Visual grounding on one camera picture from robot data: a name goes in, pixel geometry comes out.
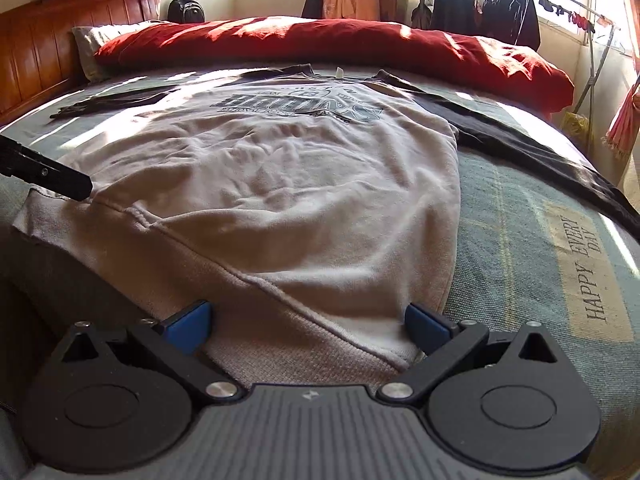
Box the red duvet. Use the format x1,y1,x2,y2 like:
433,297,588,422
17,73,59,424
94,17,575,121

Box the grey pillow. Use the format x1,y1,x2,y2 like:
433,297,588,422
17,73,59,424
71,20,166,83

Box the wooden bed headboard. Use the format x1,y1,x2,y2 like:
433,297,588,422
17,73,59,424
0,0,160,126

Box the bunched yellow-green plastic bag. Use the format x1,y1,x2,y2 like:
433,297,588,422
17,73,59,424
560,110,594,141

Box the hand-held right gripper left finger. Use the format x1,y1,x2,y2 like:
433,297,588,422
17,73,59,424
60,300,246,403

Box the black jacket with round badge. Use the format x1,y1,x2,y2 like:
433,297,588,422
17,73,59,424
430,0,482,36

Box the red hanging socks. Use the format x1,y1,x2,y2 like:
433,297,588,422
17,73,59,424
570,10,597,34

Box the metal clothes drying rack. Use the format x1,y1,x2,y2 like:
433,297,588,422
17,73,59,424
460,0,631,121

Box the bed with green checked blanket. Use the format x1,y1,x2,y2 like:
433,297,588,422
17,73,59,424
0,60,640,480

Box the brown hanging garment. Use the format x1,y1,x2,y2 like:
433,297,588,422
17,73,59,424
411,2,434,31

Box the grey and black printed sweatshirt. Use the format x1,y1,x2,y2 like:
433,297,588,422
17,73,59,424
12,62,640,372

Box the black backpack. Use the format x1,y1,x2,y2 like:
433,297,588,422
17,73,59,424
167,0,207,25

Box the black hanging jacket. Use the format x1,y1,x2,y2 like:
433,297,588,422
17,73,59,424
481,0,542,52

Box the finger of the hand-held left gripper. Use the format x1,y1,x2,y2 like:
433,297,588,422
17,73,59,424
0,135,94,202

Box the orange shirt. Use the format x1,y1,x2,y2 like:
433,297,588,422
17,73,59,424
322,0,381,22

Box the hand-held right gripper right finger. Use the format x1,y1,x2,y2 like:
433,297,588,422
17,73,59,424
377,302,558,403

